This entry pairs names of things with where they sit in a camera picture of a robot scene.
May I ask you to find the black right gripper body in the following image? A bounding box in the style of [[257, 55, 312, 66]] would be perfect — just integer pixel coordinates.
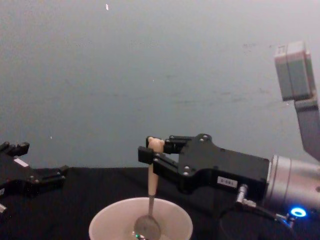
[[177, 133, 271, 201]]

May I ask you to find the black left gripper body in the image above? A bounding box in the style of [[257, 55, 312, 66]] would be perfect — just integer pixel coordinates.
[[0, 152, 66, 200]]

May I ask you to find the steel spoon with cream handle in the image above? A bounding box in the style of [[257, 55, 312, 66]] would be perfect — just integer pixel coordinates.
[[133, 136, 166, 240]]

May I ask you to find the black table cloth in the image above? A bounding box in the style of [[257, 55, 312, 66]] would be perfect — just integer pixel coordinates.
[[0, 166, 320, 240]]

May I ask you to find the white round bowl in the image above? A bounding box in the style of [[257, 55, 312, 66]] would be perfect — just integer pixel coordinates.
[[88, 196, 194, 240]]

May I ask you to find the thin dark cable silver plug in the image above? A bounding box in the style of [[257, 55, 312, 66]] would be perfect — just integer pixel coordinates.
[[219, 184, 297, 240]]

